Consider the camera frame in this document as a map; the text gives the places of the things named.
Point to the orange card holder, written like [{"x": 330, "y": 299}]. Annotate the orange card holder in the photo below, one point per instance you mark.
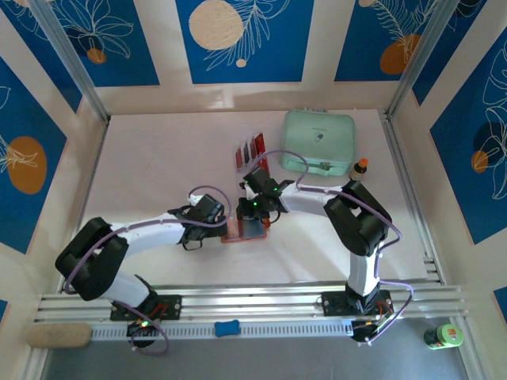
[{"x": 253, "y": 231}]

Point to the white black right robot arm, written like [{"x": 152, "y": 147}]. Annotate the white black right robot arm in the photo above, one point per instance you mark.
[{"x": 309, "y": 201}]

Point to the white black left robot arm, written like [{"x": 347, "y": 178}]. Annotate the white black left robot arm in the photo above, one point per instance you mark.
[{"x": 150, "y": 234}]

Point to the red plastic card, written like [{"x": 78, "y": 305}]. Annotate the red plastic card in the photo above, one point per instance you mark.
[
  {"x": 239, "y": 155},
  {"x": 259, "y": 143}
]

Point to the black plastic card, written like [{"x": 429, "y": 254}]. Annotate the black plastic card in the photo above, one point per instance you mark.
[{"x": 248, "y": 149}]

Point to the mint green zip case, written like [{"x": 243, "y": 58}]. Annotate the mint green zip case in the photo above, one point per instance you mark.
[{"x": 317, "y": 134}]

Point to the blue bone-shaped piece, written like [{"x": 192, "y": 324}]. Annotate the blue bone-shaped piece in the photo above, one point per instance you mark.
[{"x": 227, "y": 329}]

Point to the brown bottle orange cap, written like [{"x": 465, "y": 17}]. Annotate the brown bottle orange cap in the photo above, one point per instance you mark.
[{"x": 359, "y": 168}]

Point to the beige oblong pad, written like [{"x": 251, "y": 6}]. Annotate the beige oblong pad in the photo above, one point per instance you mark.
[{"x": 59, "y": 335}]

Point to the green can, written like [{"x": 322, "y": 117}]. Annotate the green can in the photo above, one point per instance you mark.
[{"x": 447, "y": 336}]

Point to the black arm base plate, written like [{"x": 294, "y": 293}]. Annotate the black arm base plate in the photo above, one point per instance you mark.
[
  {"x": 170, "y": 306},
  {"x": 332, "y": 302}
]

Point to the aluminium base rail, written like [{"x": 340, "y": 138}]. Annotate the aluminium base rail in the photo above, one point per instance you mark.
[{"x": 253, "y": 301}]

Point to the aluminium side rail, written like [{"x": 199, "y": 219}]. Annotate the aluminium side rail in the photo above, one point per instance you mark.
[
  {"x": 93, "y": 166},
  {"x": 408, "y": 190}
]

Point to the aluminium frame post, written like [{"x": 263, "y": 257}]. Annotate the aluminium frame post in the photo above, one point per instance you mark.
[
  {"x": 420, "y": 51},
  {"x": 67, "y": 51}
]

